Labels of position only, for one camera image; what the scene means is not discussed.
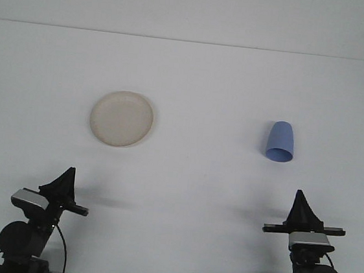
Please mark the pale blue cup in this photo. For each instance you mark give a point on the pale blue cup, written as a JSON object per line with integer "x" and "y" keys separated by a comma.
{"x": 281, "y": 137}

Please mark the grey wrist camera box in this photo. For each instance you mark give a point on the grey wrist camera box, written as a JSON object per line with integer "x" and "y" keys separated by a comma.
{"x": 309, "y": 239}
{"x": 29, "y": 198}

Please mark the pale round plate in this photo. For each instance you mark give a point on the pale round plate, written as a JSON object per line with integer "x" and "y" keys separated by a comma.
{"x": 122, "y": 118}

